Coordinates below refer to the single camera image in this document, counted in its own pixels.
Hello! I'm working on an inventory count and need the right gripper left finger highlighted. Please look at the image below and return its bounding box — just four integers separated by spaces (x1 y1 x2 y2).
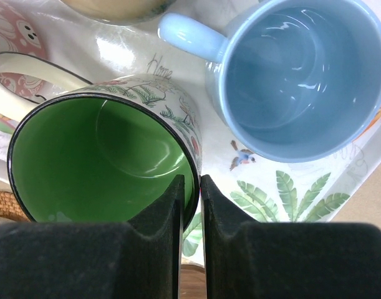
0 175 185 298

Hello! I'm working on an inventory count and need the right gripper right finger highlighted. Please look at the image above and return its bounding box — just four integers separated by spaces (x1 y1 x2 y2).
201 175 381 298

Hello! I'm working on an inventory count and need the floral serving tray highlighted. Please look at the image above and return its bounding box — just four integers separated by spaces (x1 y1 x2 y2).
0 0 381 258

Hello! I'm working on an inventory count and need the green floral mug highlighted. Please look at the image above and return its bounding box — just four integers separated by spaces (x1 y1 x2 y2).
0 51 204 233

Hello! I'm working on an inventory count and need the woven rattan coaster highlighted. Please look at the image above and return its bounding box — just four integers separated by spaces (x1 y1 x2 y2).
0 191 30 222

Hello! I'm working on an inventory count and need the light wood round coaster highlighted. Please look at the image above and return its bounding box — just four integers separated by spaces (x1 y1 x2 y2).
179 264 207 299

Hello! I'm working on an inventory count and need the light blue cup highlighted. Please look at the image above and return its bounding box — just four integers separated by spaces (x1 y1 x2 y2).
158 1 381 163

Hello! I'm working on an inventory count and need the tan wooden cup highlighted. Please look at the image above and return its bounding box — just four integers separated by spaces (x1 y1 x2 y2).
62 0 176 26

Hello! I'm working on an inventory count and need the red pink mug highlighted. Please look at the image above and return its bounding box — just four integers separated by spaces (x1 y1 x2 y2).
0 1 47 98

